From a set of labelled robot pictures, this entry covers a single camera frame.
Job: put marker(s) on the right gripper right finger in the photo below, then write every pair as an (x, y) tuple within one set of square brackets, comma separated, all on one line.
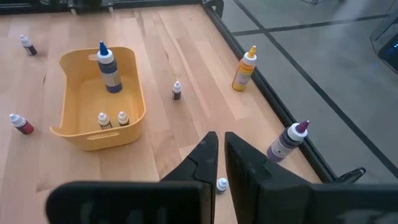
[(248, 186)]

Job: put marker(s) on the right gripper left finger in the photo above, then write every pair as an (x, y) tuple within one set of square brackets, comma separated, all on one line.
[(199, 168)]

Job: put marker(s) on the large purple food colouring bottle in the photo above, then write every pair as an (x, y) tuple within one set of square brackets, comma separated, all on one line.
[(284, 144)]

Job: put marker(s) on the small orange bottle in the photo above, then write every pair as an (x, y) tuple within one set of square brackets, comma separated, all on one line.
[(242, 76)]

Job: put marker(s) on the large blue food colouring bottle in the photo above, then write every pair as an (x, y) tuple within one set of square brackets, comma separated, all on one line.
[(110, 74)]

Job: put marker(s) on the small red dropper bottle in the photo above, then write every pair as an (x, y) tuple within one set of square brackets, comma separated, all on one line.
[(25, 127)]

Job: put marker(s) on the yellow plastic bin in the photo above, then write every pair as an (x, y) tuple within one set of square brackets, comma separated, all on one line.
[(77, 140)]

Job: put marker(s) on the black frame clamp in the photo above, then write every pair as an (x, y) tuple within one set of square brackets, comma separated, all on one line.
[(219, 7), (354, 174)]

